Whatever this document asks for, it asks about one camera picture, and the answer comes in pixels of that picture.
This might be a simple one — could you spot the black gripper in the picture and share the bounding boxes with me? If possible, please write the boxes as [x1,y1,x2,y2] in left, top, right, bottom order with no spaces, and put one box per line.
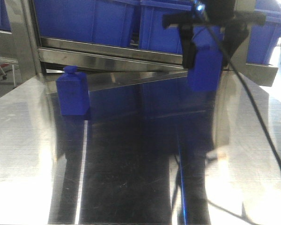
[162,0,266,68]

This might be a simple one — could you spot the blue bottle-shaped part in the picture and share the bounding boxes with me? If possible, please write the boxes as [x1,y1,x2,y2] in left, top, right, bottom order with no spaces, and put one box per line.
[187,26,223,91]
[56,66,90,116]

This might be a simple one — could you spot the stainless steel shelf rack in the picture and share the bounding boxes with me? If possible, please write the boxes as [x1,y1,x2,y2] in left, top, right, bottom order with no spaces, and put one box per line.
[0,0,279,94]

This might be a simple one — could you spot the blue bin far right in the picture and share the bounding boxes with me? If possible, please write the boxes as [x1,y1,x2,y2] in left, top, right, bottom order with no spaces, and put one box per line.
[246,0,281,65]

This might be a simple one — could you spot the blue bin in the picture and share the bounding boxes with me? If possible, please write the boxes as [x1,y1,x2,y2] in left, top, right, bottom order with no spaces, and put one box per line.
[139,0,204,54]
[246,0,281,65]
[34,0,140,47]
[0,0,11,31]

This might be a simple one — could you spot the blue bin centre right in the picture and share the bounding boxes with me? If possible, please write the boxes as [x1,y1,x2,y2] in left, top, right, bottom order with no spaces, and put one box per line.
[139,0,204,54]

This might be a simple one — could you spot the blue bin centre left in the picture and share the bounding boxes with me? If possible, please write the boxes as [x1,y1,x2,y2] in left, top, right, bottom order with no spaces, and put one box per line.
[34,0,140,47]

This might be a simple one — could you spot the blue bin far left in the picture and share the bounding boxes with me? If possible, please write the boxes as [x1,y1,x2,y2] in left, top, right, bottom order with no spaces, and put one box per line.
[0,0,11,31]

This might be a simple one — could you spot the black cable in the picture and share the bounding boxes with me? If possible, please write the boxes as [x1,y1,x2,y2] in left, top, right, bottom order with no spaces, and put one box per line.
[192,0,281,188]

